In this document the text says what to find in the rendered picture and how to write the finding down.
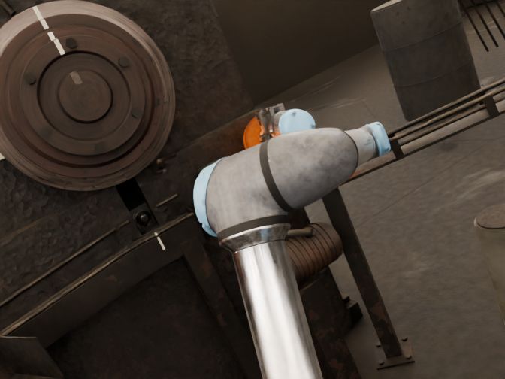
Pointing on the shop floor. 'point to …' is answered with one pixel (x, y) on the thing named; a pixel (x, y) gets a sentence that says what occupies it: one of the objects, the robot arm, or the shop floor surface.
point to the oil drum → (426, 54)
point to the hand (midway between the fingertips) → (267, 132)
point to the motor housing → (326, 332)
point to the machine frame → (146, 312)
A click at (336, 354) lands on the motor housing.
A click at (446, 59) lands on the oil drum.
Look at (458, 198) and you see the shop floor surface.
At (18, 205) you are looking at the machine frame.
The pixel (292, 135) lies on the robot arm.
